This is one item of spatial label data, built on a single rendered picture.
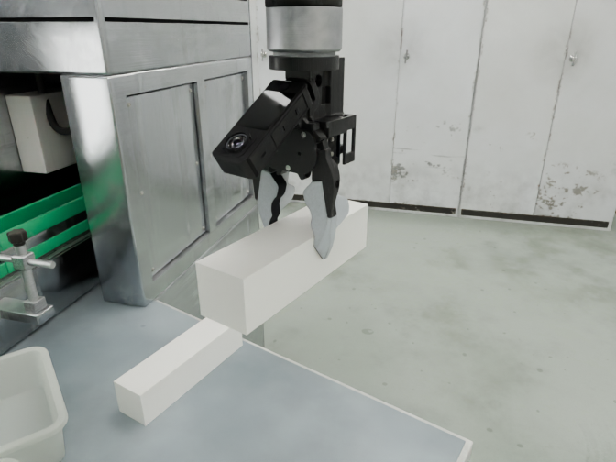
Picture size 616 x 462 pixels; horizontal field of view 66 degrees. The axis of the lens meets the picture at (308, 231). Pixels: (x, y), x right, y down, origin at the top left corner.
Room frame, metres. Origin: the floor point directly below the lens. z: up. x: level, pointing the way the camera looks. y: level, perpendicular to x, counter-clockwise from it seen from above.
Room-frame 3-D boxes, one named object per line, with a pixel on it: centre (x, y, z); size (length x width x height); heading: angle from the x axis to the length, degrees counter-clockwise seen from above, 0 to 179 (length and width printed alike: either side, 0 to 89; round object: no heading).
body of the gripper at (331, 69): (0.51, 0.00, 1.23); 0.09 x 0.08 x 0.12; 146
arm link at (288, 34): (0.51, 0.01, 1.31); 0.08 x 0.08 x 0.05
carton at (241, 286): (0.49, 0.02, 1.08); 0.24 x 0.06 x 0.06; 146
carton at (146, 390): (0.68, 0.22, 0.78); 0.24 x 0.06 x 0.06; 149
